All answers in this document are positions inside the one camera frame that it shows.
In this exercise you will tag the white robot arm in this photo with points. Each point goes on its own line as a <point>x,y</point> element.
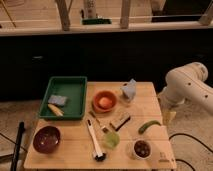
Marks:
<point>185,82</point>

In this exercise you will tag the blue sponge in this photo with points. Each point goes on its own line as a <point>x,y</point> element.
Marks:
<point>57,100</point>

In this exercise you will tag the white cup with dark contents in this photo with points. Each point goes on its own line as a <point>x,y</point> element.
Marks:
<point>140,149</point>

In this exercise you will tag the wooden block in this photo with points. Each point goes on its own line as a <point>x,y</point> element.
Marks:
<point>118,122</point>

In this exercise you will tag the black pole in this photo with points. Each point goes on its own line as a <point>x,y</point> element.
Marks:
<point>17,147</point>

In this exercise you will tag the purple bowl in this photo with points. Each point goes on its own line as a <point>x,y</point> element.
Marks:
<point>47,139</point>

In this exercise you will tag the yellow corn cob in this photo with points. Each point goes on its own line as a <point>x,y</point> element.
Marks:
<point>55,110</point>

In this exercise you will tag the green object on shelf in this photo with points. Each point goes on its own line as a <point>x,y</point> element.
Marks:
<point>96,21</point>

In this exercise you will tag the green pepper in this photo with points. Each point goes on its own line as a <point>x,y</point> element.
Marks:
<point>146,125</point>

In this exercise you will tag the green plastic tray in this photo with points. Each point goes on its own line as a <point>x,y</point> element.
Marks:
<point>68,93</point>

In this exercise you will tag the white handled brush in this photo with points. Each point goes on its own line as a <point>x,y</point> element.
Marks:
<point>100,156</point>

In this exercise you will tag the orange fruit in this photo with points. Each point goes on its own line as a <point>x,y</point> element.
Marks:
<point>105,102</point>

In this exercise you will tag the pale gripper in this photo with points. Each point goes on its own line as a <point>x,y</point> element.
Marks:
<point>168,115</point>

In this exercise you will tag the orange bowl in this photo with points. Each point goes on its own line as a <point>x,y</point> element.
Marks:
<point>98,96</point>

